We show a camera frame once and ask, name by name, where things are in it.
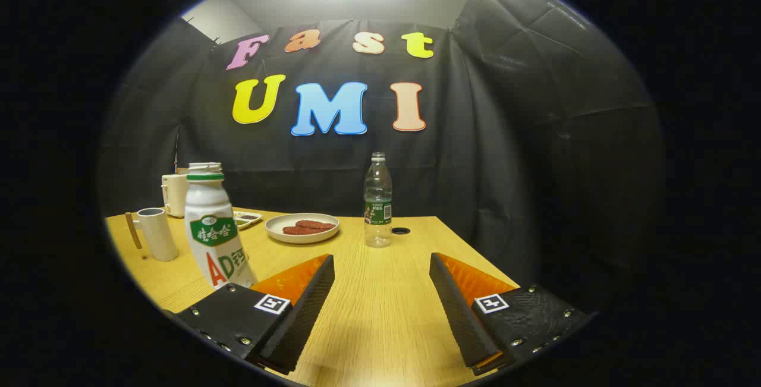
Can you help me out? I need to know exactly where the black backdrop cloth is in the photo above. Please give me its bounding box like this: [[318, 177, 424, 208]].
[[98, 0, 663, 310]]

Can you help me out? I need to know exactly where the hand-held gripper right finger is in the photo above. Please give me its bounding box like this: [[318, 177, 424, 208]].
[[429, 252, 595, 376]]

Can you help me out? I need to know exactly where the round white plate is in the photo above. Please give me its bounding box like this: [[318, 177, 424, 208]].
[[265, 213, 340, 244]]

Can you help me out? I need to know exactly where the white juice bottle green label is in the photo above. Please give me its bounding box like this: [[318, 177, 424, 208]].
[[184, 162, 257, 290]]

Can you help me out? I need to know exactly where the wooden table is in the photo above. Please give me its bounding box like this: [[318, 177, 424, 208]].
[[105, 207, 521, 387]]

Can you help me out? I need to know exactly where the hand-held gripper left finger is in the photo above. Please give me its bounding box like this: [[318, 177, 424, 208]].
[[163, 253, 335, 376]]

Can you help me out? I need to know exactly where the white cup with wooden handle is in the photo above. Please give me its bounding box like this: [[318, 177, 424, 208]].
[[125, 207, 179, 262]]

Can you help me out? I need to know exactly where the clear plastic water bottle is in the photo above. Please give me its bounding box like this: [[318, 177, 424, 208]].
[[363, 152, 394, 248]]

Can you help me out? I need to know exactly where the cream toaster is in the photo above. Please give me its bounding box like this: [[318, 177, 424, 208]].
[[161, 167, 191, 218]]

